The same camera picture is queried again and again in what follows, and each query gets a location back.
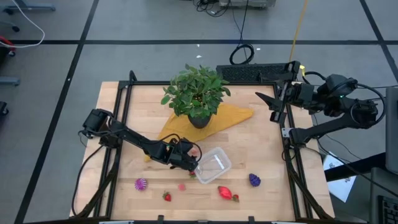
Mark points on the small red toy strawberry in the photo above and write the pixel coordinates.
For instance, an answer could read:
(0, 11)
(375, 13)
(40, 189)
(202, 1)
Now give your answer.
(167, 196)
(192, 174)
(235, 198)

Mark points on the white paper sheet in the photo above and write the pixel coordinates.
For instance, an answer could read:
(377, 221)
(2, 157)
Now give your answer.
(340, 186)

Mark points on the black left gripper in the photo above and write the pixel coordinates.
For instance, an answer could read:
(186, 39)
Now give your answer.
(175, 155)

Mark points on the black aluminium table frame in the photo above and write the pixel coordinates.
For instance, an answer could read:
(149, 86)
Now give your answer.
(149, 83)

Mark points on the yellow cloth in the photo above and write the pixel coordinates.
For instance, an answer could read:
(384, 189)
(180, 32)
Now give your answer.
(230, 116)

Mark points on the black mesh computer box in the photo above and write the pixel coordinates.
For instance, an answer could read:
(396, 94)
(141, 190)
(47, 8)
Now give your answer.
(242, 73)

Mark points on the grey floor device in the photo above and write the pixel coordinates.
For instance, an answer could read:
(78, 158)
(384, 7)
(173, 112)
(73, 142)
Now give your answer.
(245, 3)

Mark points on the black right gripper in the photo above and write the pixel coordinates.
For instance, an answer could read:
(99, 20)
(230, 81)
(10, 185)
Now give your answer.
(300, 96)

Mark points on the clear plastic tupperware container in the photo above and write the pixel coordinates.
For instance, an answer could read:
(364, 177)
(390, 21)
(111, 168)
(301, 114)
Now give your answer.
(214, 165)

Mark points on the grey chair base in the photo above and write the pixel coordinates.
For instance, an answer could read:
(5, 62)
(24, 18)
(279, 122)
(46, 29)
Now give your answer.
(31, 7)

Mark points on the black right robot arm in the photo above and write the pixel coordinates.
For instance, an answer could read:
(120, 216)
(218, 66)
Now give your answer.
(339, 121)

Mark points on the grey metal floor leg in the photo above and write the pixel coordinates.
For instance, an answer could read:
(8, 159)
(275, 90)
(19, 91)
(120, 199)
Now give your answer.
(9, 81)

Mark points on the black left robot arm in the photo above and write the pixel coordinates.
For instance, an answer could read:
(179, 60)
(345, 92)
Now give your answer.
(133, 137)

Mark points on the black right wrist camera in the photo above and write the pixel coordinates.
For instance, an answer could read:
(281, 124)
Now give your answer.
(293, 70)

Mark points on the purple white striped toy ball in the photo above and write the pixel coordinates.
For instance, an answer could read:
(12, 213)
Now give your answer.
(140, 184)

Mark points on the black keyboard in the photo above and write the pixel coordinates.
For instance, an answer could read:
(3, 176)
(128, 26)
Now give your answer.
(388, 210)

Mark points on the green plant in black pot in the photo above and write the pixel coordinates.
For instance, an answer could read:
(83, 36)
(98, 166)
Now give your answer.
(196, 93)

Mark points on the black caster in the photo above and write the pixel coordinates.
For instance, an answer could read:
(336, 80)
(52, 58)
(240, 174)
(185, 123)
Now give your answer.
(3, 109)

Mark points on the black desk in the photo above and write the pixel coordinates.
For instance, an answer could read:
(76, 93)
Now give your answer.
(357, 165)

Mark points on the purple toy grapes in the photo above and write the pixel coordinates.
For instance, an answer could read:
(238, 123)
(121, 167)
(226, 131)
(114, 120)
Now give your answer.
(254, 180)

